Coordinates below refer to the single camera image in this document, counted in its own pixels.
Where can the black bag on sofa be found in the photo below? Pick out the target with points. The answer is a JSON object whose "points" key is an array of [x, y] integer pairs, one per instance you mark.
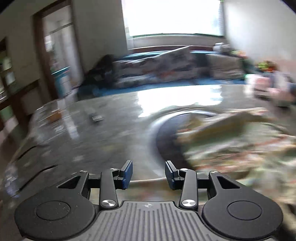
{"points": [[102, 74]]}

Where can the brown wooden door frame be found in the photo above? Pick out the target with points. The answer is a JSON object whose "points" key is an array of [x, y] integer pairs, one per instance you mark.
{"points": [[56, 44]]}

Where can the grey folded cushion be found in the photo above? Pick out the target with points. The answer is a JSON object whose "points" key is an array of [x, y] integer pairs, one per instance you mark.
{"points": [[225, 67]]}

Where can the butterfly print quilt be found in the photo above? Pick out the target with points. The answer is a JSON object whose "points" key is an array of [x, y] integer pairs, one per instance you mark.
{"points": [[175, 65]]}

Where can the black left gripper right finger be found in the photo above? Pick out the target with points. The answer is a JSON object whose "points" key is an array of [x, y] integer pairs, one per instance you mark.
{"points": [[172, 175]]}

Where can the blue sofa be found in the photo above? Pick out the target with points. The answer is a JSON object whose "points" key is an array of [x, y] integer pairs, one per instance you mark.
{"points": [[91, 91]]}

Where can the patterned colourful garment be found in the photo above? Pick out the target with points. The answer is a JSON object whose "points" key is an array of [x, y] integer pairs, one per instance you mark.
{"points": [[248, 146]]}

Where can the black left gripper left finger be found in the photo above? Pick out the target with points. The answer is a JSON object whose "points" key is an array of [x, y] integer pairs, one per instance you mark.
{"points": [[125, 174]]}

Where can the colourful toys pile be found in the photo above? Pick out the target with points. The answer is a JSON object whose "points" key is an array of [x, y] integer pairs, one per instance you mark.
{"points": [[250, 67]]}

